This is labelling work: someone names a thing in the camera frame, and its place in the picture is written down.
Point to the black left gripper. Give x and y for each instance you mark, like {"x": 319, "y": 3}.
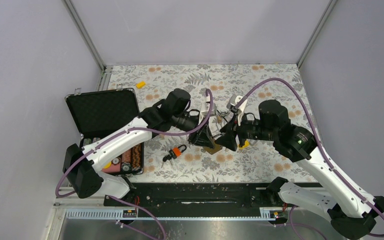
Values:
{"x": 203, "y": 136}

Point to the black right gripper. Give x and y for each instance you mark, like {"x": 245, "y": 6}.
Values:
{"x": 228, "y": 139}

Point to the large brass padlock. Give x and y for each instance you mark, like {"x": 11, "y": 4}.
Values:
{"x": 214, "y": 149}

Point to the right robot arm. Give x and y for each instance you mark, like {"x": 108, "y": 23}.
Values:
{"x": 349, "y": 209}

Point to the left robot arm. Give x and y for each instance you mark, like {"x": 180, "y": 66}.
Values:
{"x": 82, "y": 170}

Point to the grey marker yellow cap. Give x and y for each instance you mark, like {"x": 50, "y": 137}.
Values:
{"x": 244, "y": 143}

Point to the floral table cloth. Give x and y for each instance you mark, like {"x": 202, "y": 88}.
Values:
{"x": 257, "y": 163}

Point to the small orange black padlock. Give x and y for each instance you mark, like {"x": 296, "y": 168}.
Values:
{"x": 173, "y": 154}

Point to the yellow block near case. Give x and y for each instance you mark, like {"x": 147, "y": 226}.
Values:
{"x": 140, "y": 85}

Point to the black poker chip case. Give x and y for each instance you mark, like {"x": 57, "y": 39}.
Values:
{"x": 99, "y": 114}

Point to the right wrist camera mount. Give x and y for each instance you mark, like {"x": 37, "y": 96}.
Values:
{"x": 237, "y": 105}

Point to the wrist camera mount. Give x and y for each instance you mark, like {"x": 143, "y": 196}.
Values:
{"x": 205, "y": 110}
{"x": 237, "y": 105}

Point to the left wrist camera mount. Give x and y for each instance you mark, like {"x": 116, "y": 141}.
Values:
{"x": 205, "y": 110}

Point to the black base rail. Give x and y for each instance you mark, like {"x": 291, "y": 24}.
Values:
{"x": 204, "y": 200}

